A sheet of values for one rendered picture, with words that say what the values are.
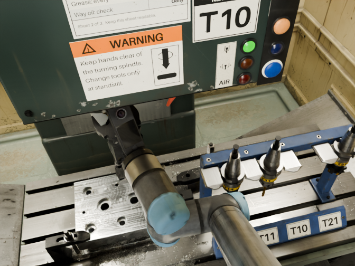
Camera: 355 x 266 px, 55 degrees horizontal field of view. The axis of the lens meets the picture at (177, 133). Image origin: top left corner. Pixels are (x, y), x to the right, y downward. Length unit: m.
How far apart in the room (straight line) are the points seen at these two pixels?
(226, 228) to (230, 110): 1.42
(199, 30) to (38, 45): 0.22
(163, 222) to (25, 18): 0.39
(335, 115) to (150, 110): 0.85
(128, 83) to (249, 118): 1.49
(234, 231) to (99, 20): 0.41
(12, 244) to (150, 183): 1.06
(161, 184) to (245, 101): 1.48
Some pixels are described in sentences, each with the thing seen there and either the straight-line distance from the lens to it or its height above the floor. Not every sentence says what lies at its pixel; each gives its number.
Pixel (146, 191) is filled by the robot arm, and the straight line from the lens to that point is 0.66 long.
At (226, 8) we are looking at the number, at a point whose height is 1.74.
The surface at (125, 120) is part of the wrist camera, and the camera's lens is 0.69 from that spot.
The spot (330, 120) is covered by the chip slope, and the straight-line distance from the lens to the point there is 1.72.
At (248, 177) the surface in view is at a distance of 0.94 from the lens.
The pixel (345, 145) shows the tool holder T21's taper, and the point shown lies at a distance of 1.04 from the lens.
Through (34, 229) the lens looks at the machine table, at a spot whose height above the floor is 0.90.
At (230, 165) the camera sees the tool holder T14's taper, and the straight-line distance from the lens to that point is 0.89.
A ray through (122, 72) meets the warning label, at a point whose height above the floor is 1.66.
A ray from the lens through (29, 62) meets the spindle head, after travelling 0.52.
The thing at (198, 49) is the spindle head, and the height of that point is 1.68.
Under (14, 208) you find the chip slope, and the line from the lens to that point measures 1.73.
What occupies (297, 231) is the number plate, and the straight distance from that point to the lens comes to 1.21.
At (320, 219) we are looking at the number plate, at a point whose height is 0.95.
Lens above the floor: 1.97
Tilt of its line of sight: 48 degrees down
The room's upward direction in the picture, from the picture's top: 3 degrees counter-clockwise
